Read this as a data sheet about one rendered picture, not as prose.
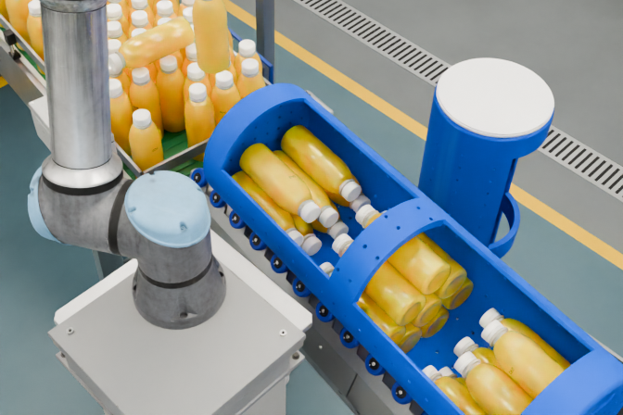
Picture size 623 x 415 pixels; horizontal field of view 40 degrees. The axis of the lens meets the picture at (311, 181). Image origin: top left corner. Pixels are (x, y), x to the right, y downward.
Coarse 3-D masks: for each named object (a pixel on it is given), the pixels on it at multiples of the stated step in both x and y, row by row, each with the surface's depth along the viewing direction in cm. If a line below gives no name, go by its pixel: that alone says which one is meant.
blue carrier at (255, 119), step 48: (288, 96) 174; (240, 144) 181; (336, 144) 187; (240, 192) 169; (384, 192) 179; (288, 240) 161; (384, 240) 150; (336, 288) 154; (480, 288) 165; (528, 288) 146; (384, 336) 147; (432, 336) 168; (480, 336) 165; (576, 336) 140; (432, 384) 141; (576, 384) 131
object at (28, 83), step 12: (0, 36) 237; (0, 48) 237; (0, 60) 244; (12, 60) 232; (24, 60) 230; (0, 72) 251; (12, 72) 238; (24, 72) 228; (36, 72) 227; (12, 84) 245; (24, 84) 233; (36, 84) 224; (24, 96) 240; (36, 96) 229; (120, 264) 254
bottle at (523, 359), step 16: (496, 336) 143; (512, 336) 142; (496, 352) 142; (512, 352) 140; (528, 352) 139; (544, 352) 140; (512, 368) 140; (528, 368) 138; (544, 368) 138; (560, 368) 138; (528, 384) 138; (544, 384) 136
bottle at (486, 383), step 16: (464, 368) 145; (480, 368) 143; (496, 368) 143; (480, 384) 141; (496, 384) 140; (512, 384) 140; (480, 400) 141; (496, 400) 139; (512, 400) 138; (528, 400) 138
